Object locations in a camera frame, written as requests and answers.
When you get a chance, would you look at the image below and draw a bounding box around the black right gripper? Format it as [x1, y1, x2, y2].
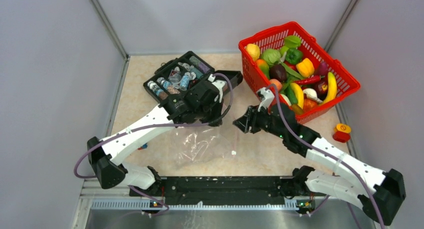
[233, 102, 286, 139]

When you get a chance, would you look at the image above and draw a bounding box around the clear zip top bag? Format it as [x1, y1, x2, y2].
[169, 115, 240, 168]

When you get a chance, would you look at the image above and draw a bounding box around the green cabbage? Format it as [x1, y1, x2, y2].
[260, 48, 281, 67]

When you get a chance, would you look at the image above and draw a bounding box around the yellow bell pepper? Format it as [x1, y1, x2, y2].
[295, 58, 315, 78]

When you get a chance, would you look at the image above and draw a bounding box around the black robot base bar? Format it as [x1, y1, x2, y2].
[143, 176, 317, 206]

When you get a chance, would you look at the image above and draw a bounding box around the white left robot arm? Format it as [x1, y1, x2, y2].
[84, 73, 233, 196]

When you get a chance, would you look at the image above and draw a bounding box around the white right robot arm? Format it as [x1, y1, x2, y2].
[233, 103, 406, 226]

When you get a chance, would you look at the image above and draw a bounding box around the black poker chip case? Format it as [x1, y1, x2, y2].
[143, 51, 243, 103]

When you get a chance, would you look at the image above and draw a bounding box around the red plastic basket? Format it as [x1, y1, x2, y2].
[238, 21, 361, 124]

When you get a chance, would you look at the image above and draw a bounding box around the orange mango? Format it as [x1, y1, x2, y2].
[255, 59, 270, 80]

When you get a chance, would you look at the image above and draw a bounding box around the small blue red block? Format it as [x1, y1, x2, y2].
[138, 143, 148, 150]

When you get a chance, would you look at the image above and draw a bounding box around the white garlic bulb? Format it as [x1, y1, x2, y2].
[303, 88, 323, 104]

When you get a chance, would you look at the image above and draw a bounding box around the yellow lemon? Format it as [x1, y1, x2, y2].
[245, 43, 261, 62]

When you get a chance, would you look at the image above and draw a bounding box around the red chili pepper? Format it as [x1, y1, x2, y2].
[294, 75, 321, 86]

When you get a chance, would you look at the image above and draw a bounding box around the green bell pepper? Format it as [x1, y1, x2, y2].
[285, 48, 304, 65]

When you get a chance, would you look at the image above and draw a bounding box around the light green pepper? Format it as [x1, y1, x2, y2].
[283, 35, 302, 48]

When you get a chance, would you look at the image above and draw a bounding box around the yellow banana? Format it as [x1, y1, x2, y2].
[322, 72, 338, 104]

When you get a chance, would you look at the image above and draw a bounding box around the red yellow emergency button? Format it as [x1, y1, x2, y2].
[332, 123, 352, 143]

